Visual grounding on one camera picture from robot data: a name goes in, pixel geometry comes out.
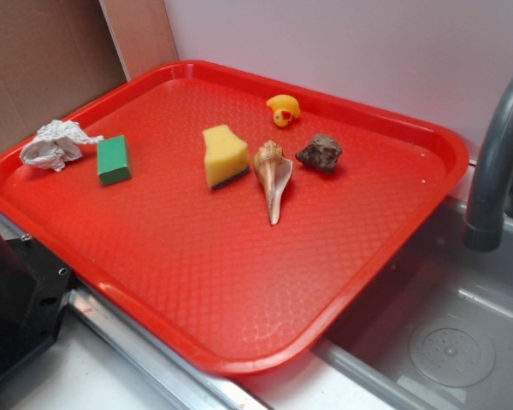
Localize red plastic tray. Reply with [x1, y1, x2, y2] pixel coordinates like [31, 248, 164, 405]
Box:
[0, 61, 469, 376]

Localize brown cardboard panel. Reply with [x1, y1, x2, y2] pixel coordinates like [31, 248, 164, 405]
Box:
[0, 1, 178, 154]

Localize crumpled white paper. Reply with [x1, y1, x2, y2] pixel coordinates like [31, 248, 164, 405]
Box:
[19, 120, 104, 172]

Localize dark brown rock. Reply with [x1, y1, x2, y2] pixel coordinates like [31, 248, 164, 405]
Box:
[295, 134, 343, 175]

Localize yellow rubber duck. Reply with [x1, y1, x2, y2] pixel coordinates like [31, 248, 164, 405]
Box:
[266, 94, 301, 127]

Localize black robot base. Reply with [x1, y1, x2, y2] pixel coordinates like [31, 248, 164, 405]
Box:
[0, 235, 73, 383]

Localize brown spiral seashell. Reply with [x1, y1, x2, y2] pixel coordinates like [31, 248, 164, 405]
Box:
[253, 140, 293, 226]

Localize green rectangular block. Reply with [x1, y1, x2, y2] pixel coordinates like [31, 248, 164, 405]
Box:
[97, 135, 133, 186]

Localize yellow sponge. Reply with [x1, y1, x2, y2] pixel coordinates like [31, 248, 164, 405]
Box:
[202, 125, 251, 189]

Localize grey sink faucet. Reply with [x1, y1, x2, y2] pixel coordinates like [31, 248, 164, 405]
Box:
[463, 79, 513, 252]

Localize grey toy sink basin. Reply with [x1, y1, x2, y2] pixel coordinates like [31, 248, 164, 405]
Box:
[234, 200, 513, 410]

